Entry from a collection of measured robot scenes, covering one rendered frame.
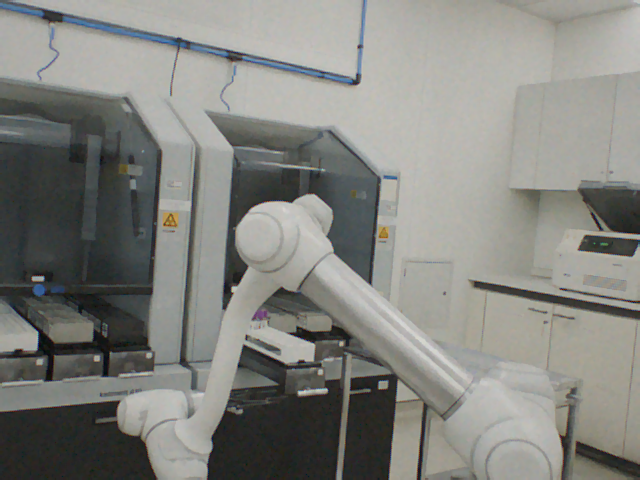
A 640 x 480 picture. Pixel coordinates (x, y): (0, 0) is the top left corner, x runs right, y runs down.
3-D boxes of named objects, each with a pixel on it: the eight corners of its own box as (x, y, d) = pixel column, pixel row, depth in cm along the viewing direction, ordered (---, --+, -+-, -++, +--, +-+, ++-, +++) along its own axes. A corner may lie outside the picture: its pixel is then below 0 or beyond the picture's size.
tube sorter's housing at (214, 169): (87, 475, 299) (112, 108, 291) (253, 449, 347) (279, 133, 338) (182, 602, 212) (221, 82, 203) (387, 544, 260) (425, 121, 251)
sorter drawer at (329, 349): (224, 324, 289) (225, 303, 289) (252, 323, 297) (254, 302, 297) (319, 365, 230) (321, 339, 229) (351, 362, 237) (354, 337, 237)
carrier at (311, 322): (328, 330, 248) (329, 314, 247) (331, 331, 246) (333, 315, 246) (301, 331, 241) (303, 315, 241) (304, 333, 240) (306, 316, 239)
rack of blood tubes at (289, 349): (237, 345, 218) (239, 326, 218) (264, 344, 224) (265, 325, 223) (285, 368, 194) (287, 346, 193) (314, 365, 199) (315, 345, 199)
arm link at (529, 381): (546, 456, 151) (556, 360, 150) (553, 488, 134) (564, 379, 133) (473, 444, 155) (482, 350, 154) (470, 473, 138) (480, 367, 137)
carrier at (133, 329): (141, 339, 208) (142, 319, 207) (143, 340, 206) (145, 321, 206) (103, 341, 201) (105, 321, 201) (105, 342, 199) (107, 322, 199)
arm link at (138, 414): (169, 410, 173) (185, 448, 163) (108, 416, 164) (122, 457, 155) (179, 378, 168) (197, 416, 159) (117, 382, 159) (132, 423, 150)
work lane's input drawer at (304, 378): (187, 343, 246) (188, 318, 246) (221, 341, 254) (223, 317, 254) (292, 399, 187) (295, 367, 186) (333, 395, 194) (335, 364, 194)
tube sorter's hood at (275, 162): (168, 274, 262) (180, 109, 259) (299, 275, 296) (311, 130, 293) (228, 294, 220) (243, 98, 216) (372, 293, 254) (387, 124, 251)
